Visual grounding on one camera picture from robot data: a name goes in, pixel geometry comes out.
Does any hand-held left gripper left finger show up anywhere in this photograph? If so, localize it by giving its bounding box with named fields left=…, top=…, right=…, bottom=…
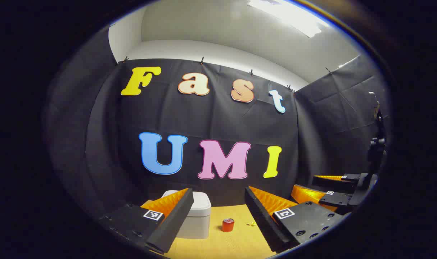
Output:
left=98, top=188, right=194, bottom=254

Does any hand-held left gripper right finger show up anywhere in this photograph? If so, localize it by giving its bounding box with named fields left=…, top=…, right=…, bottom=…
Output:
left=244, top=186, right=345, bottom=253

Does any white desktop garbage bin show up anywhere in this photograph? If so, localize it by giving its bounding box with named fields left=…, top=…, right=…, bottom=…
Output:
left=161, top=191, right=212, bottom=240

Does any wooden desktop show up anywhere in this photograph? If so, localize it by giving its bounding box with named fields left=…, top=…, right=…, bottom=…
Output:
left=141, top=200, right=287, bottom=259

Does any black backdrop cloth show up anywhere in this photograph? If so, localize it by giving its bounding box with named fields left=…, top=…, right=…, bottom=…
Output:
left=46, top=27, right=392, bottom=223

